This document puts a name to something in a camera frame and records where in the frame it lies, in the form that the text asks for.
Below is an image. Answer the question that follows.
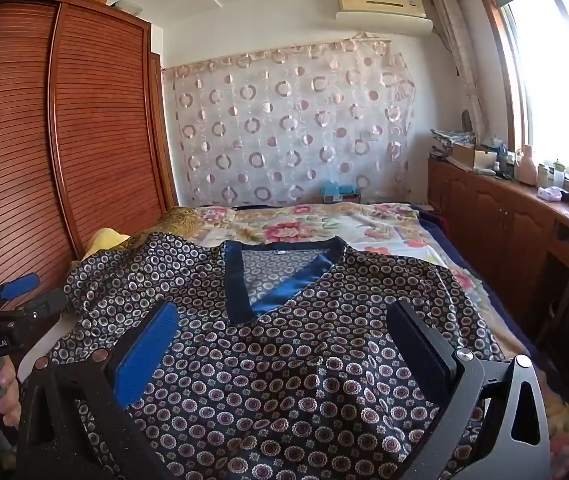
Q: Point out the window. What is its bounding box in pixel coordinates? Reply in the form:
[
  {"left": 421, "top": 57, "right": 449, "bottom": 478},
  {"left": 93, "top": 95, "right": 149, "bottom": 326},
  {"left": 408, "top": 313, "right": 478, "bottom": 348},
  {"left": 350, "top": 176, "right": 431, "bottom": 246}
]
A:
[{"left": 474, "top": 0, "right": 569, "bottom": 186}]

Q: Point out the blue box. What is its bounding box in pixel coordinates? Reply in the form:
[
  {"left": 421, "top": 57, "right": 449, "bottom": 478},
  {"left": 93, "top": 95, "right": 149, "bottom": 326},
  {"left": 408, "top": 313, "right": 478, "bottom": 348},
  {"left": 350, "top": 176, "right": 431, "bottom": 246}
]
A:
[{"left": 320, "top": 182, "right": 362, "bottom": 204}]

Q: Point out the cardboard box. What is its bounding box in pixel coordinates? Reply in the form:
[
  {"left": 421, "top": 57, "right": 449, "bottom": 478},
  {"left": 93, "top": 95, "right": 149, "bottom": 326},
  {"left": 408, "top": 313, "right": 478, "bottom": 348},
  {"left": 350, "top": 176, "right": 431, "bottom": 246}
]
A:
[{"left": 451, "top": 142, "right": 499, "bottom": 171}]

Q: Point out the wall air conditioner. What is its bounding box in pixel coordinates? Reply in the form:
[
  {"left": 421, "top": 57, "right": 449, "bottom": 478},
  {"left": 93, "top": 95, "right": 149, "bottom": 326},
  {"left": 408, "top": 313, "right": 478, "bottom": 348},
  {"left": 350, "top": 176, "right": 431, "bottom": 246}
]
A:
[{"left": 334, "top": 0, "right": 435, "bottom": 37}]

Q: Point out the stack of folded cloths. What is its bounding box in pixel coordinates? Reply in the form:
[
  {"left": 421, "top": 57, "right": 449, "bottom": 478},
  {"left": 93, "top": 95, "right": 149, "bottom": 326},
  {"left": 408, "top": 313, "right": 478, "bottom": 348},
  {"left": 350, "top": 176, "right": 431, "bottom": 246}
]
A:
[{"left": 430, "top": 127, "right": 476, "bottom": 158}]

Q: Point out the yellow plush toy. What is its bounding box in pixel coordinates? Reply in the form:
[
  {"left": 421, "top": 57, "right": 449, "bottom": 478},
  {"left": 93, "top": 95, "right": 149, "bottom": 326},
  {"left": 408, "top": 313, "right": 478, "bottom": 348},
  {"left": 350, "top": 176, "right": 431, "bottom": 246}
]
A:
[{"left": 82, "top": 227, "right": 132, "bottom": 261}]

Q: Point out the golden brown patterned cloth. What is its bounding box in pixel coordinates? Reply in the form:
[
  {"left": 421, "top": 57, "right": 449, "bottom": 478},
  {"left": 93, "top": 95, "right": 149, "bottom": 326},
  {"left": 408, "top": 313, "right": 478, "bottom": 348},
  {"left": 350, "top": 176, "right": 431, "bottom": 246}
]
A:
[{"left": 129, "top": 206, "right": 238, "bottom": 253}]

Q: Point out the wooden sideboard cabinet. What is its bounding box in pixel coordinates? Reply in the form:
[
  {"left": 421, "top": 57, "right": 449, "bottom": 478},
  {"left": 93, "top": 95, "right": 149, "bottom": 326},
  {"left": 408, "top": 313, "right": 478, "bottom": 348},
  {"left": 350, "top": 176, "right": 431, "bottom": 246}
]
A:
[{"left": 427, "top": 155, "right": 569, "bottom": 341}]

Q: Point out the navy circle-patterned shirt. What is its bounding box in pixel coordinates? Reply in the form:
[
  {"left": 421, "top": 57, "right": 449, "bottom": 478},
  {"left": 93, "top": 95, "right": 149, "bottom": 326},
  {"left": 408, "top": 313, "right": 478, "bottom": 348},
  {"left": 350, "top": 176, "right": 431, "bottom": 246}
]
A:
[{"left": 47, "top": 232, "right": 507, "bottom": 480}]

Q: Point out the sheer circle-patterned curtain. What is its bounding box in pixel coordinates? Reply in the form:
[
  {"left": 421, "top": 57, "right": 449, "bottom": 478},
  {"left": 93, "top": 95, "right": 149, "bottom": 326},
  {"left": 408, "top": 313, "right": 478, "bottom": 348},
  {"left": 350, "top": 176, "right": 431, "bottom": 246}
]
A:
[{"left": 161, "top": 36, "right": 417, "bottom": 207}]

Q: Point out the wooden louvered wardrobe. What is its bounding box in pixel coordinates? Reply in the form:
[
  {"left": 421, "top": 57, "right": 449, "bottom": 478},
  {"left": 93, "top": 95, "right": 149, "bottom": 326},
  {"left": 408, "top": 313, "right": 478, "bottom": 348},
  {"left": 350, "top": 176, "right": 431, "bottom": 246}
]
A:
[{"left": 0, "top": 0, "right": 180, "bottom": 321}]

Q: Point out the beige window curtain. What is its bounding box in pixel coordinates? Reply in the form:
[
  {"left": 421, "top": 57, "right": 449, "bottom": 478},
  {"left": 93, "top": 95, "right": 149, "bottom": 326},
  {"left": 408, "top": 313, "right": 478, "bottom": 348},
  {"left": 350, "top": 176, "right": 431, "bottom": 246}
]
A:
[{"left": 431, "top": 0, "right": 487, "bottom": 141}]

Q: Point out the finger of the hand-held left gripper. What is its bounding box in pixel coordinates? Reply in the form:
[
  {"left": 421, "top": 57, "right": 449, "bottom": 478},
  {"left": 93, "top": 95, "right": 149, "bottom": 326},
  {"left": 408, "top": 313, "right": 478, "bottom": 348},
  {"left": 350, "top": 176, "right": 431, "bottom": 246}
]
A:
[
  {"left": 14, "top": 287, "right": 69, "bottom": 322},
  {"left": 0, "top": 272, "right": 41, "bottom": 311}
]

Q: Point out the pink thermos jug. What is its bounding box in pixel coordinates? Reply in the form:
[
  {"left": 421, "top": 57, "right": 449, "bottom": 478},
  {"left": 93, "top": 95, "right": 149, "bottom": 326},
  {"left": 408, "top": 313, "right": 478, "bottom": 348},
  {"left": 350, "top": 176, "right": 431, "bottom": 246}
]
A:
[{"left": 517, "top": 145, "right": 539, "bottom": 187}]

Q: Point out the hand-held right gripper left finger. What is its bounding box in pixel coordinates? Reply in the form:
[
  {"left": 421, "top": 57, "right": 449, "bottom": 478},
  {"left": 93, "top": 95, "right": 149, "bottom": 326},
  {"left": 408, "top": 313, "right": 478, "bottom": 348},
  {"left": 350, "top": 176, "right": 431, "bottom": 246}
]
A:
[{"left": 14, "top": 300, "right": 185, "bottom": 480}]

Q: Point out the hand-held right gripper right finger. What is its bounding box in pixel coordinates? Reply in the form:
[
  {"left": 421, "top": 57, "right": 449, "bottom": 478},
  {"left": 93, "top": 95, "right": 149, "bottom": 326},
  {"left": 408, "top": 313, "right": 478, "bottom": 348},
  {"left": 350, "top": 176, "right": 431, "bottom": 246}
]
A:
[{"left": 388, "top": 299, "right": 551, "bottom": 480}]

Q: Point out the floral blanket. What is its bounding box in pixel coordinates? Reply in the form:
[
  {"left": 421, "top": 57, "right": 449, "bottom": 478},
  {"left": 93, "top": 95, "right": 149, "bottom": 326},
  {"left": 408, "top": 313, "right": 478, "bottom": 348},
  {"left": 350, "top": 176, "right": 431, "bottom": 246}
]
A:
[{"left": 184, "top": 202, "right": 569, "bottom": 480}]

